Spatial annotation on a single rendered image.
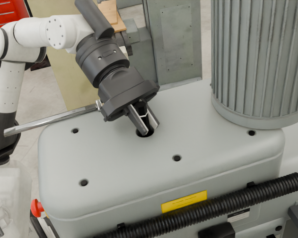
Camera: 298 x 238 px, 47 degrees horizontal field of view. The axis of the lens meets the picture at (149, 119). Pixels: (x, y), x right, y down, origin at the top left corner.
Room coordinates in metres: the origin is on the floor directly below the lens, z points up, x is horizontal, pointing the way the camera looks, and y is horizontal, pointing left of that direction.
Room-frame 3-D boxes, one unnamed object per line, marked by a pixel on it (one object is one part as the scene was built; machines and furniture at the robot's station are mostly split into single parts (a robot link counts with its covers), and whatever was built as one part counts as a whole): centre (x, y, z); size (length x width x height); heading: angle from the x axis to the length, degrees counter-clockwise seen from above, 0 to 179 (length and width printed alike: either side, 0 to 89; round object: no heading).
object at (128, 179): (0.50, 0.00, 1.81); 0.47 x 0.26 x 0.16; 100
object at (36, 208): (0.46, 0.26, 1.76); 0.04 x 0.03 x 0.04; 10
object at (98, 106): (0.58, 0.19, 1.89); 0.24 x 0.04 x 0.01; 102
